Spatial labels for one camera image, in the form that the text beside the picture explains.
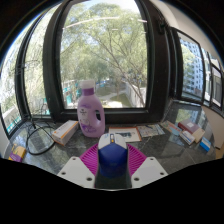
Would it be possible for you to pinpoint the small white booklet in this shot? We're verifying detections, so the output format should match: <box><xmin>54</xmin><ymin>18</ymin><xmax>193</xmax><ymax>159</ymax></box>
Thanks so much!
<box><xmin>179</xmin><ymin>130</ymin><xmax>196</xmax><ymax>146</ymax></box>

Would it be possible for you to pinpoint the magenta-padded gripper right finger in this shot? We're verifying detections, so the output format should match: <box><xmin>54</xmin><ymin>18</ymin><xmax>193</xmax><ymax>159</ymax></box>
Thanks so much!
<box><xmin>126</xmin><ymin>143</ymin><xmax>169</xmax><ymax>190</ymax></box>

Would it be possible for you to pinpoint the white booklet with orange border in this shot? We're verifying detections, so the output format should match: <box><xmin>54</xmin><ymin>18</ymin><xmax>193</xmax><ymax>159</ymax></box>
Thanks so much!
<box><xmin>108</xmin><ymin>126</ymin><xmax>142</xmax><ymax>143</ymax></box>

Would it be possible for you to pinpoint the black ring-base wire stand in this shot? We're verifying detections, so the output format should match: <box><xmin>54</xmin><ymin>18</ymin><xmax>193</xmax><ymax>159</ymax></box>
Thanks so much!
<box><xmin>19</xmin><ymin>66</ymin><xmax>57</xmax><ymax>156</ymax></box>

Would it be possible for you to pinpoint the small blue and white box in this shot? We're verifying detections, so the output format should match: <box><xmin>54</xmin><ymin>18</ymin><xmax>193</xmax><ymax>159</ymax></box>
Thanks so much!
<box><xmin>199</xmin><ymin>136</ymin><xmax>213</xmax><ymax>153</ymax></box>

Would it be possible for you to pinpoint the blue and white computer mouse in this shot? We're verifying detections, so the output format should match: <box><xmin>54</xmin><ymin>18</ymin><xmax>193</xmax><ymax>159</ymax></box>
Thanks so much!
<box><xmin>97</xmin><ymin>132</ymin><xmax>129</xmax><ymax>179</ymax></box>

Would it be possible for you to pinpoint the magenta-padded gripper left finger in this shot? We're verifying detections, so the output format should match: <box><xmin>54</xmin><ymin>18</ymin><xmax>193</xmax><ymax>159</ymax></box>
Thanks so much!
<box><xmin>57</xmin><ymin>143</ymin><xmax>101</xmax><ymax>190</ymax></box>

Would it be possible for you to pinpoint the purple detergent bottle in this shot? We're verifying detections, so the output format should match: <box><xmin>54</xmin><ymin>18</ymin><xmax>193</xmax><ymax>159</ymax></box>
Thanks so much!
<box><xmin>76</xmin><ymin>79</ymin><xmax>106</xmax><ymax>139</ymax></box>

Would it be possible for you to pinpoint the red book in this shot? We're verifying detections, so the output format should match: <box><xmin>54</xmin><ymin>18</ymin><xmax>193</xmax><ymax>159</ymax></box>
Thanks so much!
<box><xmin>177</xmin><ymin>118</ymin><xmax>206</xmax><ymax>144</ymax></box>

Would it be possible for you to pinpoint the printed paper leaflet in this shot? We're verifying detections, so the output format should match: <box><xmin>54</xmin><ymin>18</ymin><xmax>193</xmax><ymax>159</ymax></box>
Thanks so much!
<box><xmin>136</xmin><ymin>123</ymin><xmax>166</xmax><ymax>138</ymax></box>

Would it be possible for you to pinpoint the orange and white carton box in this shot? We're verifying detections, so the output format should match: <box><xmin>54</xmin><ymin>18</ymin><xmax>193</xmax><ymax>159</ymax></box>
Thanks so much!
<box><xmin>51</xmin><ymin>120</ymin><xmax>80</xmax><ymax>147</ymax></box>

